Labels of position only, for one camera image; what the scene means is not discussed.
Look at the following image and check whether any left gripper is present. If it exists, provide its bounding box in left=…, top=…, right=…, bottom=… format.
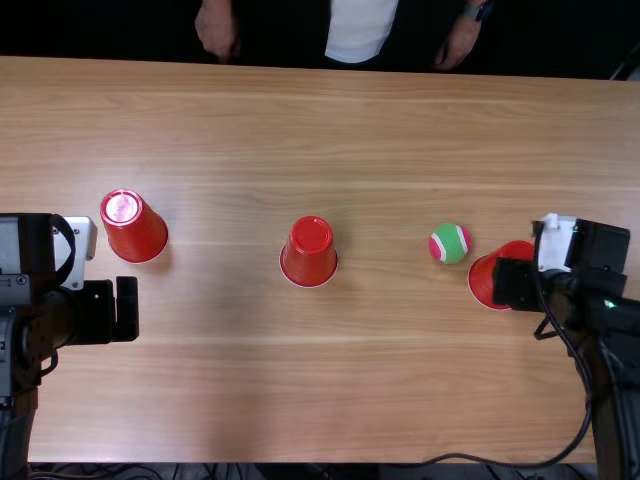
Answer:
left=59, top=276, right=141, bottom=346

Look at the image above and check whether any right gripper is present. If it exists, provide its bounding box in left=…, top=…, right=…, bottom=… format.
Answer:
left=492, top=256, right=551, bottom=312

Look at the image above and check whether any red cup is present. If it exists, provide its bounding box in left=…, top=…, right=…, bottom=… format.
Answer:
left=278, top=215, right=339, bottom=290
left=467, top=239, right=536, bottom=311
left=99, top=188, right=170, bottom=265

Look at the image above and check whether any yellow ball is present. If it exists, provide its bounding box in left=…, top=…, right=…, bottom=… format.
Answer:
left=427, top=222, right=473, bottom=266

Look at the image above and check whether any black stand pole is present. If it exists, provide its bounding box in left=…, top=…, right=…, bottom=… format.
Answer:
left=608, top=47, right=640, bottom=81

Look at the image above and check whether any person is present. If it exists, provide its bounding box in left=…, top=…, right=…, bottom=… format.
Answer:
left=193, top=0, right=496, bottom=71

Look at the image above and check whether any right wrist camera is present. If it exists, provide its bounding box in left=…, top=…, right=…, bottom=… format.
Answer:
left=531, top=213, right=581, bottom=274

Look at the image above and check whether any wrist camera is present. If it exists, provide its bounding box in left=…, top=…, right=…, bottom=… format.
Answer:
left=531, top=213, right=581, bottom=274
left=52, top=215, right=99, bottom=292

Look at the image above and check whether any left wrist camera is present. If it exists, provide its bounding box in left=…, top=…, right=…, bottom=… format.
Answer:
left=52, top=215, right=99, bottom=292

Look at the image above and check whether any black cable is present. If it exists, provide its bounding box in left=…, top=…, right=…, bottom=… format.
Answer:
left=399, top=269, right=596, bottom=469

